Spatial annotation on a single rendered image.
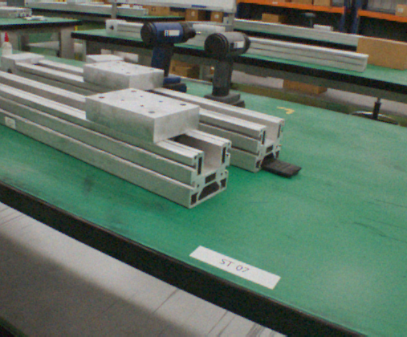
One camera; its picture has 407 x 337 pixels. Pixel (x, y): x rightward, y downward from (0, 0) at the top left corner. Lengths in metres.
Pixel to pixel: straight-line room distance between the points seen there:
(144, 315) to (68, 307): 0.22
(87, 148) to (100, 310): 0.64
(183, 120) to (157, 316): 0.72
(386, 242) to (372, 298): 0.14
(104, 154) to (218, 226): 0.25
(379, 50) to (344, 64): 0.47
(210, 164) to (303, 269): 0.24
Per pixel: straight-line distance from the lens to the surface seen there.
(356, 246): 0.60
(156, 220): 0.59
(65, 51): 4.21
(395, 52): 2.71
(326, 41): 4.11
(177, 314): 1.27
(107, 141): 0.71
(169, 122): 0.64
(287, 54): 2.38
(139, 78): 0.94
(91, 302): 1.31
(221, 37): 0.97
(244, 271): 0.51
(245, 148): 0.76
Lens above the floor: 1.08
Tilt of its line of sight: 23 degrees down
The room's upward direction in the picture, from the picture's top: 5 degrees clockwise
